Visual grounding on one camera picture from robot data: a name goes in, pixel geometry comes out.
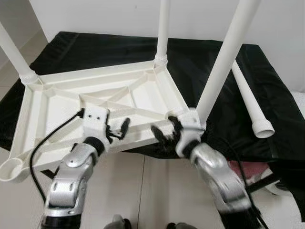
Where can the white plastic table top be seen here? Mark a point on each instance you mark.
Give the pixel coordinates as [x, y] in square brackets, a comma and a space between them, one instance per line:
[47, 114]

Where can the white plastic table leg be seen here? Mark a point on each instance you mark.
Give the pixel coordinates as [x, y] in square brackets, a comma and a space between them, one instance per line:
[162, 28]
[250, 100]
[226, 57]
[16, 57]

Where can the pink slipper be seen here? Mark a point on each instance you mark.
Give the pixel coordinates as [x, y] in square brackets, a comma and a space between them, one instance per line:
[250, 169]

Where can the grey right robot foot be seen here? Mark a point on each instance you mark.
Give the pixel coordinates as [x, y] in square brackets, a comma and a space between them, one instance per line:
[178, 226]

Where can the grey robot foot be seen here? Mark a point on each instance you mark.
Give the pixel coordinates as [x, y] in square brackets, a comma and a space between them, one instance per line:
[116, 223]
[178, 226]

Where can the black table cloth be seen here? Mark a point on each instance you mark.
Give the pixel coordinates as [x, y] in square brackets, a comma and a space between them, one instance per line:
[95, 47]

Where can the grey left robot foot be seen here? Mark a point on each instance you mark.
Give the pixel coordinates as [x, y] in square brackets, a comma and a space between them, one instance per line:
[116, 223]

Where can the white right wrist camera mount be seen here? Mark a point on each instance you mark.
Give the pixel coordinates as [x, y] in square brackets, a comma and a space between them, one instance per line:
[190, 131]

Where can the black metal table frame bar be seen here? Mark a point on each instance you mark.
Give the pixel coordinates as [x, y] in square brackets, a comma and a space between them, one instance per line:
[264, 182]

